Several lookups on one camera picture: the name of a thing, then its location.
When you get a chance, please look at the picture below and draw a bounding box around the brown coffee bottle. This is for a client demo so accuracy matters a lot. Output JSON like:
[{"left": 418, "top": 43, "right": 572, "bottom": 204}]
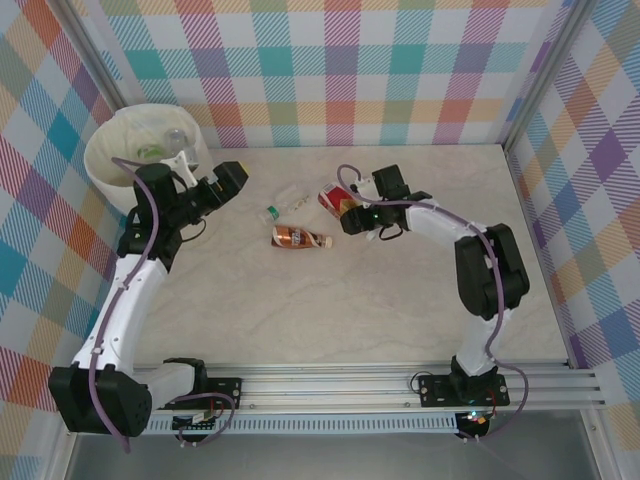
[{"left": 270, "top": 225, "right": 335, "bottom": 250}]

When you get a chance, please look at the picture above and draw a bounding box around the beige bin with white liner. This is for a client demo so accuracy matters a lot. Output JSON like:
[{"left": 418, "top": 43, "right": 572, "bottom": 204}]
[{"left": 82, "top": 103, "right": 216, "bottom": 217}]

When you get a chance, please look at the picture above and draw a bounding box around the crushed clear bottle green band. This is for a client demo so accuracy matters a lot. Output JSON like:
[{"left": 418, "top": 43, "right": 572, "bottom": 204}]
[{"left": 258, "top": 183, "right": 314, "bottom": 222}]

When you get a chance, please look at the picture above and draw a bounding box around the left electronics board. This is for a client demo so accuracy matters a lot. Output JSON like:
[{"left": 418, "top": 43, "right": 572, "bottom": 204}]
[{"left": 172, "top": 409, "right": 221, "bottom": 432}]

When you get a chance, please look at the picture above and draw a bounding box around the electronics board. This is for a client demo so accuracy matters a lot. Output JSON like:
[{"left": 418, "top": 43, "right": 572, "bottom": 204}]
[
  {"left": 457, "top": 409, "right": 494, "bottom": 432},
  {"left": 172, "top": 409, "right": 221, "bottom": 432}
]

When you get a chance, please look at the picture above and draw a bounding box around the right electronics board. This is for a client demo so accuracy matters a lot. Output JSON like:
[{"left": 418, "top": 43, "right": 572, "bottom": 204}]
[{"left": 457, "top": 409, "right": 494, "bottom": 432}]

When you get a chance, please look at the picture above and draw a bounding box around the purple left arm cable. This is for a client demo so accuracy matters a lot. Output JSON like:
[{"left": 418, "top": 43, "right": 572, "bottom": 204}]
[{"left": 87, "top": 157, "right": 237, "bottom": 454}]

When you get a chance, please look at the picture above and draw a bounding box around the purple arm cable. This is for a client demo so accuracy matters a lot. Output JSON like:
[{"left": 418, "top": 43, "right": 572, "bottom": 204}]
[
  {"left": 337, "top": 164, "right": 531, "bottom": 444},
  {"left": 87, "top": 157, "right": 237, "bottom": 454}
]

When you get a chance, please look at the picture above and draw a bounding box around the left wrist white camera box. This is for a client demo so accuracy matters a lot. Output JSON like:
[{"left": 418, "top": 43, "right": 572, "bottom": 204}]
[{"left": 167, "top": 152, "right": 197, "bottom": 185}]

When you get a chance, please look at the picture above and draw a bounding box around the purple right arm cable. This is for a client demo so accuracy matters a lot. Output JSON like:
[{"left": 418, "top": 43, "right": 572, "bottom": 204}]
[{"left": 337, "top": 164, "right": 531, "bottom": 444}]

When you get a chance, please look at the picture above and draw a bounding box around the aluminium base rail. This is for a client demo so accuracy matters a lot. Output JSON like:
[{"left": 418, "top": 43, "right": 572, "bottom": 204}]
[{"left": 119, "top": 360, "right": 607, "bottom": 416}]

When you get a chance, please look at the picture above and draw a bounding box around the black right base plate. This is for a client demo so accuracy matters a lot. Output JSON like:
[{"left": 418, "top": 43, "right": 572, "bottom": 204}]
[{"left": 417, "top": 374, "right": 511, "bottom": 409}]

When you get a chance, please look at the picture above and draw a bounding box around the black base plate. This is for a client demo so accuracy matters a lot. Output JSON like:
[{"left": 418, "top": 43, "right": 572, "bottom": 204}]
[
  {"left": 152, "top": 377, "right": 245, "bottom": 412},
  {"left": 417, "top": 374, "right": 511, "bottom": 409}
]

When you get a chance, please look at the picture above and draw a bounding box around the aluminium frame post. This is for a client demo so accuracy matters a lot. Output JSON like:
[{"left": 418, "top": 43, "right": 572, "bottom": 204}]
[
  {"left": 499, "top": 0, "right": 599, "bottom": 151},
  {"left": 58, "top": 0, "right": 129, "bottom": 109}
]

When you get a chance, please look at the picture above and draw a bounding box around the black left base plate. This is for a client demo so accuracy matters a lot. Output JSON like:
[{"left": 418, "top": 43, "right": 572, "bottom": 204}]
[{"left": 152, "top": 377, "right": 245, "bottom": 412}]

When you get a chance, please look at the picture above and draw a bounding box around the white slotted cable duct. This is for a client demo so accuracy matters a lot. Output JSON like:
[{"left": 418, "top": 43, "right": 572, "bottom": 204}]
[{"left": 147, "top": 417, "right": 460, "bottom": 436}]

